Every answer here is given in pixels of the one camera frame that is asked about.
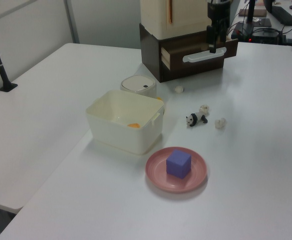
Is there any black and white panda toy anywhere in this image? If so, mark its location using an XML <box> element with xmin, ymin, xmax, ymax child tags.
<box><xmin>185</xmin><ymin>112</ymin><xmax>208</xmax><ymax>128</ymax></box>

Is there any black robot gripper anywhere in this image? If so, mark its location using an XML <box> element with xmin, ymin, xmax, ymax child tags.
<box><xmin>206</xmin><ymin>1</ymin><xmax>231</xmax><ymax>54</ymax></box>

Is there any cream plastic storage box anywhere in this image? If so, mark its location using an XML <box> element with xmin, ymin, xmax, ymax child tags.
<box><xmin>85</xmin><ymin>89</ymin><xmax>166</xmax><ymax>155</ymax></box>

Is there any black electronics box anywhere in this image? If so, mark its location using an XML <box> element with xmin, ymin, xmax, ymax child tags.
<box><xmin>248</xmin><ymin>29</ymin><xmax>282</xmax><ymax>45</ymax></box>

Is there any cream cabinet with orange strip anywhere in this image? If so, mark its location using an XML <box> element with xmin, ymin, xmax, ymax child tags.
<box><xmin>140</xmin><ymin>0</ymin><xmax>213</xmax><ymax>40</ymax></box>

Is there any brown drawer with white handle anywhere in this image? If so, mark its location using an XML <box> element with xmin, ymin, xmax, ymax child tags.
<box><xmin>160</xmin><ymin>34</ymin><xmax>239</xmax><ymax>73</ymax></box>

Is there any dark brown drawer cabinet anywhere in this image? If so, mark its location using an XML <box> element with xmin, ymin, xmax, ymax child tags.
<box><xmin>139</xmin><ymin>22</ymin><xmax>227</xmax><ymax>84</ymax></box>

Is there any pink plate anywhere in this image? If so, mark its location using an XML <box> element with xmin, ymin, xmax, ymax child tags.
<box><xmin>145</xmin><ymin>146</ymin><xmax>208</xmax><ymax>194</ymax></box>

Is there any purple cube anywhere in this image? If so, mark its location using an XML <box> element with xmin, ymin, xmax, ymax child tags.
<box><xmin>166</xmin><ymin>149</ymin><xmax>193</xmax><ymax>180</ymax></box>

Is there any black cable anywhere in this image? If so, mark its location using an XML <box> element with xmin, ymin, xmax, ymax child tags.
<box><xmin>278</xmin><ymin>23</ymin><xmax>292</xmax><ymax>46</ymax></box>

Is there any black pole with base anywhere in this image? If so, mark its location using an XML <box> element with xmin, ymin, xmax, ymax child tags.
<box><xmin>232</xmin><ymin>0</ymin><xmax>258</xmax><ymax>38</ymax></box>

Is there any small white lidded bin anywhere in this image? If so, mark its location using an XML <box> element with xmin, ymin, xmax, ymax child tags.
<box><xmin>120</xmin><ymin>74</ymin><xmax>158</xmax><ymax>99</ymax></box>

